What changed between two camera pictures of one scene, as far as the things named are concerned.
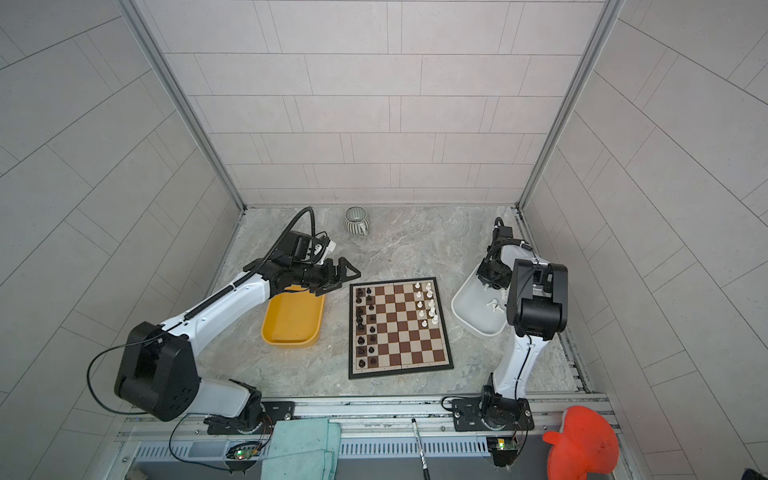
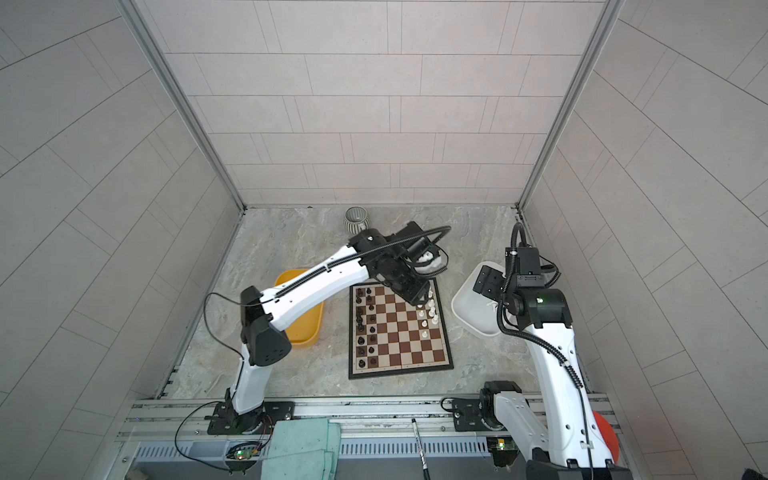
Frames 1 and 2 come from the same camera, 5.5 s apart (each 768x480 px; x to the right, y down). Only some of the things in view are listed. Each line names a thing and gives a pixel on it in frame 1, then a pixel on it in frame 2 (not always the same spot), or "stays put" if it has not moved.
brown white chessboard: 396,327 stays put
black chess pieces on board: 365,319 stays put
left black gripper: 338,274 -> 416,295
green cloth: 302,449 stays put
